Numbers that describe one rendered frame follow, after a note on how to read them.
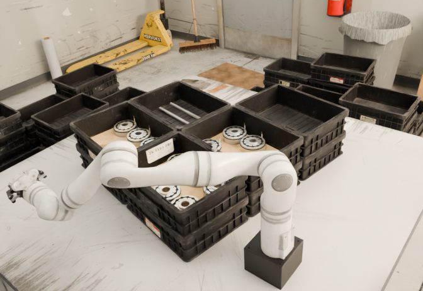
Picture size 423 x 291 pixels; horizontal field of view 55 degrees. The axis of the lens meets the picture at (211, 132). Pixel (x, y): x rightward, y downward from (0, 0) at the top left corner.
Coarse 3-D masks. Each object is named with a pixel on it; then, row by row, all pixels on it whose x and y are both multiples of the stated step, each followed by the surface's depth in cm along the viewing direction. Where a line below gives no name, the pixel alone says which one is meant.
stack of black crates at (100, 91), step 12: (72, 72) 316; (84, 72) 324; (96, 72) 331; (108, 72) 320; (60, 84) 297; (72, 84) 319; (84, 84) 293; (96, 84) 303; (108, 84) 312; (72, 96) 295; (96, 96) 305
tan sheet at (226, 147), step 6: (222, 132) 180; (216, 138) 176; (222, 138) 176; (222, 144) 172; (228, 144) 171; (222, 150) 168; (228, 150) 168; (234, 150) 167; (240, 150) 167; (264, 150) 166; (270, 150) 166; (276, 150) 165
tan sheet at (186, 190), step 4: (160, 164) 162; (184, 188) 148; (188, 188) 148; (192, 188) 148; (196, 188) 148; (200, 188) 148; (184, 192) 146; (188, 192) 146; (192, 192) 146; (196, 192) 146; (200, 192) 146; (196, 196) 144; (200, 196) 144
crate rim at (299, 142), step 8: (248, 112) 173; (200, 120) 170; (264, 120) 167; (184, 128) 165; (280, 128) 161; (192, 136) 160; (296, 136) 155; (208, 144) 154; (296, 144) 151; (288, 152) 150
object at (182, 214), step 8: (168, 136) 161; (184, 136) 160; (152, 144) 156; (200, 144) 154; (240, 176) 136; (224, 184) 133; (232, 184) 134; (152, 192) 132; (216, 192) 130; (224, 192) 132; (160, 200) 129; (168, 200) 128; (200, 200) 128; (208, 200) 128; (168, 208) 127; (176, 208) 124; (184, 208) 124; (192, 208) 125; (200, 208) 127; (176, 216) 124; (184, 216) 124
